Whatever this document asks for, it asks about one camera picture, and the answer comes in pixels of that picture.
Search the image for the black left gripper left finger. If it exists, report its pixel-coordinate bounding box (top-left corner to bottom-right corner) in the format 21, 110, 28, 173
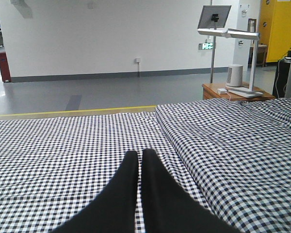
53, 151, 138, 233

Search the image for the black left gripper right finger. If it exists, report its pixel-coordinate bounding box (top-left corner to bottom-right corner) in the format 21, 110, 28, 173
141, 149, 238, 233

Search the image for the black white checkered bed sheet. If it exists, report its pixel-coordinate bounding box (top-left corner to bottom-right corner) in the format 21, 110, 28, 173
0, 112, 208, 233

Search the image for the white desk lamp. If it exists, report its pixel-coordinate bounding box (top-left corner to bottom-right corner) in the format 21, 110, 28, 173
197, 28, 264, 99

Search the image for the checkered duvet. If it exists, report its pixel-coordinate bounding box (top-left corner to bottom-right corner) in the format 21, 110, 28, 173
155, 99, 291, 233

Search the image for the wooden nightstand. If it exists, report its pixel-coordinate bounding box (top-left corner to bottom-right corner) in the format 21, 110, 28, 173
201, 82, 276, 101

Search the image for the white power adapter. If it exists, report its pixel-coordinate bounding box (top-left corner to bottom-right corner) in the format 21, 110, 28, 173
217, 88, 227, 95

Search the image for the checkered pillow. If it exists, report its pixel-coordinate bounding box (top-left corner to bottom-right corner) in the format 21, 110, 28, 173
241, 97, 291, 133

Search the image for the red bin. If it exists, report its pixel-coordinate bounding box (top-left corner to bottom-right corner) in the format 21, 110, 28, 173
0, 52, 12, 83

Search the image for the monitor on pole stand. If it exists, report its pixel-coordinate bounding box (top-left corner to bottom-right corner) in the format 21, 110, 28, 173
197, 5, 231, 83

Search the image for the yellow cabinet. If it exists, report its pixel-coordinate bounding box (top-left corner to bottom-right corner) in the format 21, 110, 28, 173
259, 0, 291, 63

